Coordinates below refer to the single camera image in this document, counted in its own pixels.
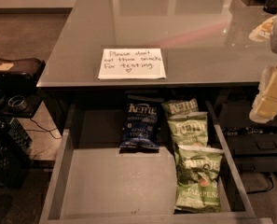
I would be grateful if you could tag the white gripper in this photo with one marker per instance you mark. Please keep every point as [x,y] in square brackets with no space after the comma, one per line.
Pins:
[268,81]

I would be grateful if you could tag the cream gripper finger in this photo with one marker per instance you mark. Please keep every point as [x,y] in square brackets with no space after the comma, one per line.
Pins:
[263,110]

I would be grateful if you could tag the blue Kettle chip bag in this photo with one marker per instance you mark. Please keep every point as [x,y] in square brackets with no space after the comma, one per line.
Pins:
[141,126]

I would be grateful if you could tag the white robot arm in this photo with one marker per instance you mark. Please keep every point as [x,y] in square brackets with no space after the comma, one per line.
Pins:
[273,43]

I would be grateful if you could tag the green Kettle chip bag middle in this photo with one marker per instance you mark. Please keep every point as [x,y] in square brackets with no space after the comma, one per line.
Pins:
[189,130]

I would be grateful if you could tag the green kettle chip bag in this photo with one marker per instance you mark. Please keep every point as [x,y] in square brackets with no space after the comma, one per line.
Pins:
[189,130]
[180,107]

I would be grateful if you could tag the green jalapeno chip bag front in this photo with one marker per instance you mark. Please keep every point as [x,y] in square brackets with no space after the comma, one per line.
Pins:
[197,171]

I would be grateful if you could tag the green Kettle chip bag rear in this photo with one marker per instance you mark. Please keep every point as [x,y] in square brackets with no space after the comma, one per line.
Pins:
[180,107]

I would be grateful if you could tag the grey counter cabinet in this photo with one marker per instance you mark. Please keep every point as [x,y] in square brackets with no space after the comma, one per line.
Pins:
[203,42]

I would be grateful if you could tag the open grey drawer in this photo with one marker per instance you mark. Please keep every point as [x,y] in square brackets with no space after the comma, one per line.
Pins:
[93,182]

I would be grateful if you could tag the white handwritten paper note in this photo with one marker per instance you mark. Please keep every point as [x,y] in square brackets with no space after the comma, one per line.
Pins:
[132,64]

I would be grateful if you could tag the silver tape roll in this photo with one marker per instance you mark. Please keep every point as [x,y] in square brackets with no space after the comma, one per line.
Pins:
[17,103]

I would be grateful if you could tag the black plastic crate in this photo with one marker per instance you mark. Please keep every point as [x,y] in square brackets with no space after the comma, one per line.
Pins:
[14,153]

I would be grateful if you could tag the black chair with note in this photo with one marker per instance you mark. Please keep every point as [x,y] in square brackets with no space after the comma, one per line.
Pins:
[20,77]

